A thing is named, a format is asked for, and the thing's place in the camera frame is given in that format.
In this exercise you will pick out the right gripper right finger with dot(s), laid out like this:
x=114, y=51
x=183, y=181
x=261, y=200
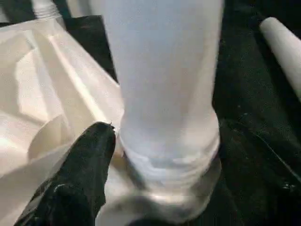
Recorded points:
x=254, y=179

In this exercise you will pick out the black work mat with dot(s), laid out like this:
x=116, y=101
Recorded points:
x=247, y=82

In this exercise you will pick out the white plastic table top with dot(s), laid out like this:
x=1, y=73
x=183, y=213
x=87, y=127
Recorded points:
x=47, y=94

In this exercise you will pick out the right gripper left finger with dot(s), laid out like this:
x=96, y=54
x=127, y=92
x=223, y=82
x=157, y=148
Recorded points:
x=77, y=179

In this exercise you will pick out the white plastic table leg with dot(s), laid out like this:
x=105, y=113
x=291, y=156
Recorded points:
x=164, y=70
x=284, y=51
x=45, y=8

